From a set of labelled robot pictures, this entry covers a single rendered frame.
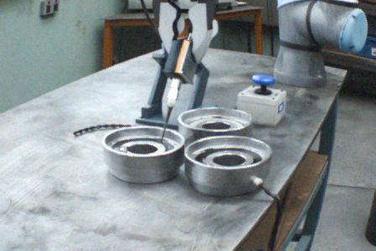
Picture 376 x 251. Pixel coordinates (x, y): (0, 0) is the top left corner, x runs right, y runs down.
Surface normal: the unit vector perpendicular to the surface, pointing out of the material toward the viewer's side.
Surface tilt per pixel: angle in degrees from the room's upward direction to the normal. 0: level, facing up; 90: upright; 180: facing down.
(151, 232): 0
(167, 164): 90
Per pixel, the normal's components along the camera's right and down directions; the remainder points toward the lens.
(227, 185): -0.09, 0.29
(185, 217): 0.00, -0.96
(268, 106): -0.45, 0.26
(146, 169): 0.16, 0.29
